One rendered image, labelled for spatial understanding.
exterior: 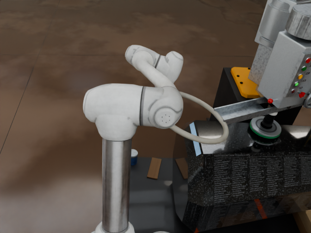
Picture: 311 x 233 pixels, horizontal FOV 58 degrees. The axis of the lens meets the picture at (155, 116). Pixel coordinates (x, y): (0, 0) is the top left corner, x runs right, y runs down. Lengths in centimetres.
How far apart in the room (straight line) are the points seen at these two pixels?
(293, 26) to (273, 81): 36
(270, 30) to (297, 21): 82
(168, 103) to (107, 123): 20
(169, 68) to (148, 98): 56
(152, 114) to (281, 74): 115
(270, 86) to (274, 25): 72
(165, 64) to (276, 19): 129
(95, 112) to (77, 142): 218
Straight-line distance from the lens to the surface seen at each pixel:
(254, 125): 212
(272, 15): 250
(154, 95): 87
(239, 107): 192
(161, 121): 84
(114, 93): 88
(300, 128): 236
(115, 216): 107
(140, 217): 247
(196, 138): 144
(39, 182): 279
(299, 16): 170
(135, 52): 140
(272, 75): 189
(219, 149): 192
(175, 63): 140
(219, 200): 192
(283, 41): 182
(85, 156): 291
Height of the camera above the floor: 215
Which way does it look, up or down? 40 degrees down
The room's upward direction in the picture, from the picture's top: 6 degrees clockwise
